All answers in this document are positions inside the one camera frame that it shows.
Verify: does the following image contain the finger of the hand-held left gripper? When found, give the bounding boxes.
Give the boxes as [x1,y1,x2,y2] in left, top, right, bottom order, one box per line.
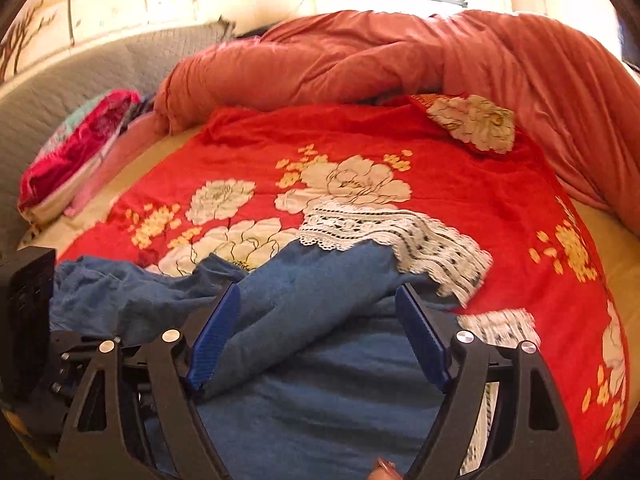
[47,331,121,403]

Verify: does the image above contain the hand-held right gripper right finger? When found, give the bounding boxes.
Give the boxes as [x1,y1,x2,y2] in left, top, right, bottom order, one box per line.
[394,282,582,480]

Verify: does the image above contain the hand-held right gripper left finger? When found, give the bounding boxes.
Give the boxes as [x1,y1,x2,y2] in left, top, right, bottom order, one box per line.
[55,281,242,480]

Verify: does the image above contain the blue pants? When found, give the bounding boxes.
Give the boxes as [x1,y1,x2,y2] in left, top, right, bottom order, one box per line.
[50,240,466,480]

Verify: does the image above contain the person's right hand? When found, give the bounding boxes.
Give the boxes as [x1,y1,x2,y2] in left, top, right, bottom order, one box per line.
[371,457,402,480]

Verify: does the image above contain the white lace cloth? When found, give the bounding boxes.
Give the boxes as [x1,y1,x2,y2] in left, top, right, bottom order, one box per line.
[297,199,542,476]

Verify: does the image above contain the red floral blanket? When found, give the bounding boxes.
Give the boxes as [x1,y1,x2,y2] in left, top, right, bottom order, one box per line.
[57,92,631,478]

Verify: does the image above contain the pink floral pillow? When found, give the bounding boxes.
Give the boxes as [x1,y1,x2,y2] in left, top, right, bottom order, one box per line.
[17,89,143,223]

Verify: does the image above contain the pink sheet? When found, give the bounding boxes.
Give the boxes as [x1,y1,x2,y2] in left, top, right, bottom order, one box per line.
[65,110,162,218]

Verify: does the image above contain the beige bed sheet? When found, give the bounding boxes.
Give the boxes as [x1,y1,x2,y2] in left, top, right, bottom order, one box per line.
[17,125,640,441]

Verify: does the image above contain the grey quilted headboard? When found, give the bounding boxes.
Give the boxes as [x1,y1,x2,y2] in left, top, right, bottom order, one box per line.
[0,20,238,261]

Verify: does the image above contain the orange-pink duvet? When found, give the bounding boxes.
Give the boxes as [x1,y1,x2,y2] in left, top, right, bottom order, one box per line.
[152,10,640,238]

